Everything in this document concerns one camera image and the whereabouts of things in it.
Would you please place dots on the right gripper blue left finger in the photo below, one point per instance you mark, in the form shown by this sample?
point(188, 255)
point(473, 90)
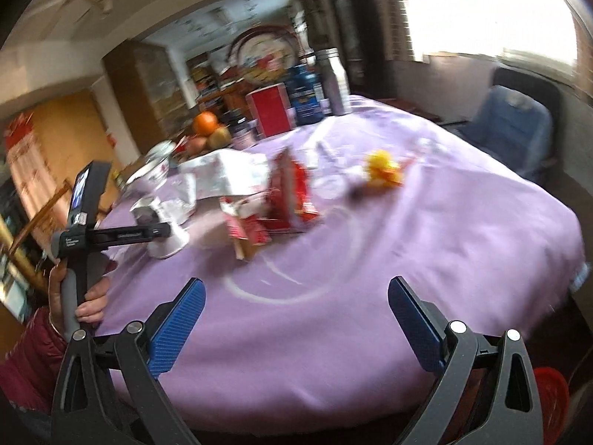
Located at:
point(176, 320)

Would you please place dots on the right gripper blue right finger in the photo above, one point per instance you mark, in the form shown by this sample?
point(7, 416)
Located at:
point(421, 323)

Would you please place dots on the red white snack wrapper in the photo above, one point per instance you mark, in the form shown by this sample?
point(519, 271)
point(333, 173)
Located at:
point(284, 207)

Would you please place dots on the yellow foam net flower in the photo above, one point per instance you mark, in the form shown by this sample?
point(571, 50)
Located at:
point(383, 171)

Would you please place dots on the red sleeve forearm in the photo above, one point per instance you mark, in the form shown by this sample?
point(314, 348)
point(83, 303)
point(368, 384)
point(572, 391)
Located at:
point(30, 370)

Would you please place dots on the person's left hand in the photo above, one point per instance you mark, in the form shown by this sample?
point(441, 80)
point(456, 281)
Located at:
point(92, 309)

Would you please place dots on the wooden armchair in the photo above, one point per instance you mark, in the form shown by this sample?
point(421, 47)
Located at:
point(40, 216)

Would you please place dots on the white floral bowl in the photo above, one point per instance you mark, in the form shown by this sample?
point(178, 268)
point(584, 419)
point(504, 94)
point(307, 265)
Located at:
point(152, 174)

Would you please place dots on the white lidded porcelain pot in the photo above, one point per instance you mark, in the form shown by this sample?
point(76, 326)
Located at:
point(161, 151)

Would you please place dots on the purple tablecloth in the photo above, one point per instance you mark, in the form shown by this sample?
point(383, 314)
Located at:
point(301, 337)

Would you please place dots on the red plastic waste basket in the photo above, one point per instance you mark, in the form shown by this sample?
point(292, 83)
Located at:
point(555, 400)

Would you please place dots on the red apple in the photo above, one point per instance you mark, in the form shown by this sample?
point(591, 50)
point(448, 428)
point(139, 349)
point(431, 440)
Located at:
point(196, 145)

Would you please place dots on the wooden glass cabinet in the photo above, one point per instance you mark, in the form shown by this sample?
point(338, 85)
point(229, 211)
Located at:
point(148, 92)

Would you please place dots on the white floral plastic bag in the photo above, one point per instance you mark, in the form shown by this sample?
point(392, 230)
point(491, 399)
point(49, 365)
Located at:
point(228, 173)

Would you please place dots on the orange fruit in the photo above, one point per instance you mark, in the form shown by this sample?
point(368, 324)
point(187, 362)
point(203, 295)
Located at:
point(205, 124)

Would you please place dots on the yellow pear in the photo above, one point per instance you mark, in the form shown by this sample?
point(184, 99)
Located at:
point(219, 139)

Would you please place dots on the dark supplement jar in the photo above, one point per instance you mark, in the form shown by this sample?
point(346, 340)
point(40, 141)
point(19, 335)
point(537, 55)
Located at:
point(240, 129)

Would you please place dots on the black chair with blue cushion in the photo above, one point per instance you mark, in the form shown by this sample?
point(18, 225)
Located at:
point(517, 123)

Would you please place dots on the red box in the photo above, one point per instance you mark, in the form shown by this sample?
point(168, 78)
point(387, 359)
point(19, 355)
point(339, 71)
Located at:
point(270, 108)

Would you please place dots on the round framed fruit picture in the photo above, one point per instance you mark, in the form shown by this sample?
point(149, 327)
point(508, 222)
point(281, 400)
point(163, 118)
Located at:
point(263, 54)

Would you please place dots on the blue fish oil bottle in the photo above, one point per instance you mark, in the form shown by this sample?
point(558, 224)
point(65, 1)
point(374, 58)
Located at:
point(301, 86)

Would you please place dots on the silver metal bottle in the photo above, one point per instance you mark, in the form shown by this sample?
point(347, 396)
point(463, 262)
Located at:
point(334, 81)

